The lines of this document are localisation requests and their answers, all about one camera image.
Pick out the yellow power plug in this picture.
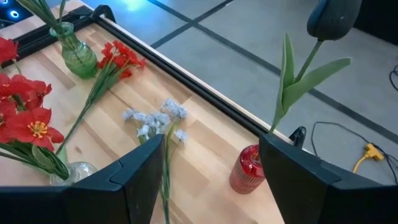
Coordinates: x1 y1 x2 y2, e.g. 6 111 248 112
352 142 386 174

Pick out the green glass vase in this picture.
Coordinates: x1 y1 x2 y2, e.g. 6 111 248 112
49 21 99 79

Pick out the red artificial flower bunch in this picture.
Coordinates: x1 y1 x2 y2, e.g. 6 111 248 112
0 36 71 181
55 39 147 156

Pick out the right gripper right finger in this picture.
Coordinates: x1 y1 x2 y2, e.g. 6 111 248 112
259 133 398 224

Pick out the black artificial tulip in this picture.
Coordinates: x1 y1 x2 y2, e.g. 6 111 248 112
269 0 363 134

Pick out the red glass vase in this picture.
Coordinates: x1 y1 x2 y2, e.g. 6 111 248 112
229 143 268 195

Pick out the black frame clamp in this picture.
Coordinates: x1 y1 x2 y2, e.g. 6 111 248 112
90 4 116 24
288 125 307 149

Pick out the black floor cable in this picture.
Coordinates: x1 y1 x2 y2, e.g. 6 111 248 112
310 121 398 184

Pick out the red flower bouquet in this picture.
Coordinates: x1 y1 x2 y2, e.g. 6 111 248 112
0 5 280 138

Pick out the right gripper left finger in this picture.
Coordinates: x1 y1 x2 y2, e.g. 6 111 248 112
0 133 165 224

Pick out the clear glass vase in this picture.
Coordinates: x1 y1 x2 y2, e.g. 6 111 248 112
49 161 99 187

